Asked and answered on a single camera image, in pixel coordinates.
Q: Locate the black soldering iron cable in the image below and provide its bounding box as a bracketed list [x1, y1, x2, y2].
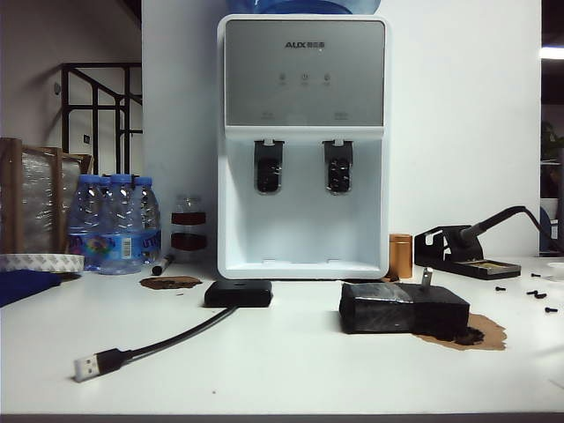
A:
[523, 206, 564, 253]

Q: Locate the black stair railing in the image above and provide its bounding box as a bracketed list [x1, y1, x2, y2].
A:
[60, 62, 145, 175]

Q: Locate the blue water jug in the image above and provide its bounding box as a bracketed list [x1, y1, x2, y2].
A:
[225, 0, 382, 15]

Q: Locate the white AUX water dispenser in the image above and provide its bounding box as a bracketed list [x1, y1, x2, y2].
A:
[216, 13, 391, 281]

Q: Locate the grey black tap lever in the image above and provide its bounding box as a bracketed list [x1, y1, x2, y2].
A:
[253, 138, 286, 195]
[322, 138, 355, 196]

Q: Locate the black hub cable with plug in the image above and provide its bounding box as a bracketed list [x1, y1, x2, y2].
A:
[72, 305, 239, 382]

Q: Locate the blue cloth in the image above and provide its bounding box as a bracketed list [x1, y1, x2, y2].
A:
[0, 269, 63, 308]

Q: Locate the black marker pen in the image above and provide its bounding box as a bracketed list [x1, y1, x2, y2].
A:
[151, 253, 175, 277]

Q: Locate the black soldering iron stand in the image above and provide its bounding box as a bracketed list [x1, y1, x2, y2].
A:
[413, 225, 522, 281]

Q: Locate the black sponge block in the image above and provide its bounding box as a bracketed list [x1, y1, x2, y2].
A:
[338, 281, 471, 337]

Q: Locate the green plant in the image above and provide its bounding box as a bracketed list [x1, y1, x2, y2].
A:
[540, 121, 564, 164]

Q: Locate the clear jar with red bands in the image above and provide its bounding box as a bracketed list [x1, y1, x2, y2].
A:
[170, 194, 208, 263]

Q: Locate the white double-sided tape roll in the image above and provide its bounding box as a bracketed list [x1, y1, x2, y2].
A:
[0, 253, 85, 281]

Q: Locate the black soldering iron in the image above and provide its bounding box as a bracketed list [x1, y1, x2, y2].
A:
[457, 205, 530, 248]

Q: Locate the gold metal canister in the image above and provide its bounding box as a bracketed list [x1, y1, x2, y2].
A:
[389, 233, 414, 279]

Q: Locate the black USB hub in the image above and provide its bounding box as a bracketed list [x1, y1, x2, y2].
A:
[204, 280, 274, 308]

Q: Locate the plastic wrapped wooden frame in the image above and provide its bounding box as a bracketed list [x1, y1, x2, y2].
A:
[0, 137, 94, 256]

